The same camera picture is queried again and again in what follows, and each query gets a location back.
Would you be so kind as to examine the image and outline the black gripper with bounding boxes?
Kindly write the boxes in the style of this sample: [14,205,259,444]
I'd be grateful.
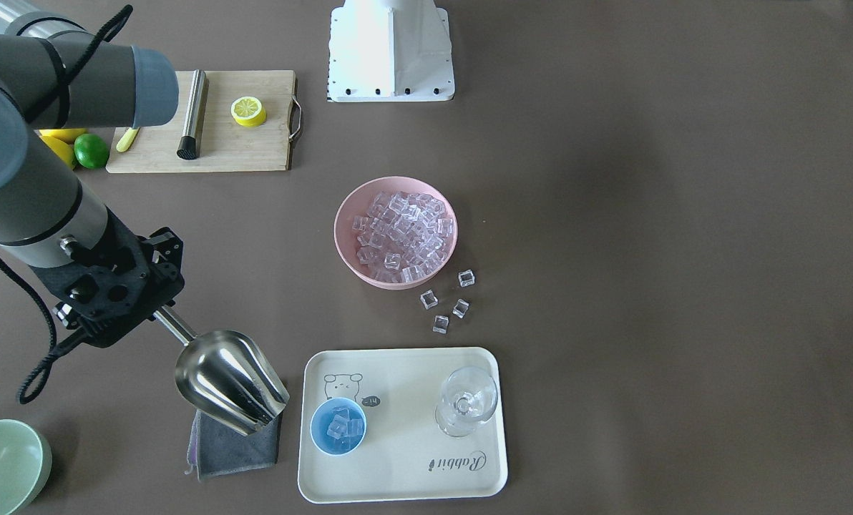
[44,212,185,348]

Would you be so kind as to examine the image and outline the loose ice cube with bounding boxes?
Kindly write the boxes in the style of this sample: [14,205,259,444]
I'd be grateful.
[458,268,476,288]
[452,298,470,319]
[419,290,439,310]
[431,314,450,335]

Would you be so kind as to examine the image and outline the green bowl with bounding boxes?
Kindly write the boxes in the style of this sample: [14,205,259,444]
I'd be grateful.
[0,418,52,514]

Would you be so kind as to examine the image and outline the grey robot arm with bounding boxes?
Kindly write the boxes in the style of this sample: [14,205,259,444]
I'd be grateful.
[0,1,184,348]

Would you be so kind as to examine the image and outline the ice cubes in cup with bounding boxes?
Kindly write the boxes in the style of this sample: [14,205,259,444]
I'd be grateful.
[326,413,366,446]

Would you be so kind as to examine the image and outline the cream serving tray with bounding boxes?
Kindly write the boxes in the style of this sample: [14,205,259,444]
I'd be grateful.
[298,348,508,504]

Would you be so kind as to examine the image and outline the clear ice cubes pile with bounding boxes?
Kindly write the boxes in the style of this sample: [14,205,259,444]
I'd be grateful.
[349,190,457,285]

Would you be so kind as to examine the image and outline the light blue cup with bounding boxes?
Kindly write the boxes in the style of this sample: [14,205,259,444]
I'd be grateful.
[308,397,368,456]

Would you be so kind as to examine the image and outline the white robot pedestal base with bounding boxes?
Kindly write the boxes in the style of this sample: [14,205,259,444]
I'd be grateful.
[326,1,456,102]

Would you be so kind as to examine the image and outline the steel muddler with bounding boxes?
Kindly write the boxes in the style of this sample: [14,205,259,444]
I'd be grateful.
[177,69,208,160]

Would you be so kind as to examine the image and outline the pink bowl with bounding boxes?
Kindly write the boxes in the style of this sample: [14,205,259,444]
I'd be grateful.
[333,176,459,290]

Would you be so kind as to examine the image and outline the steel ice scoop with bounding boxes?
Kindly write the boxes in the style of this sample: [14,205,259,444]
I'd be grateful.
[154,306,291,436]

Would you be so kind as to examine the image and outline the clear wine glass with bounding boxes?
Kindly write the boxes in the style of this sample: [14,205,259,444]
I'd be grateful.
[435,366,499,438]

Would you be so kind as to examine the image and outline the wooden cutting board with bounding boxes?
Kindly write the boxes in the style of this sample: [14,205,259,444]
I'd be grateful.
[107,69,302,174]

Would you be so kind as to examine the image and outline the green lime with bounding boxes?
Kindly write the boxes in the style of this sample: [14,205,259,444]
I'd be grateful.
[73,133,110,170]

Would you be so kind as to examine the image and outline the yellow plastic knife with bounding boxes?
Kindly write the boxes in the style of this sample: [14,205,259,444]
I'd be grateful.
[115,127,139,153]

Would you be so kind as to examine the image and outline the folded grey cloth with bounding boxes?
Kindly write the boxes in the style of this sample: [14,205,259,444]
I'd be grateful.
[185,411,281,481]

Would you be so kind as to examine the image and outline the half lemon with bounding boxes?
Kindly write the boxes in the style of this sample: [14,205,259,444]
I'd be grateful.
[230,97,267,127]

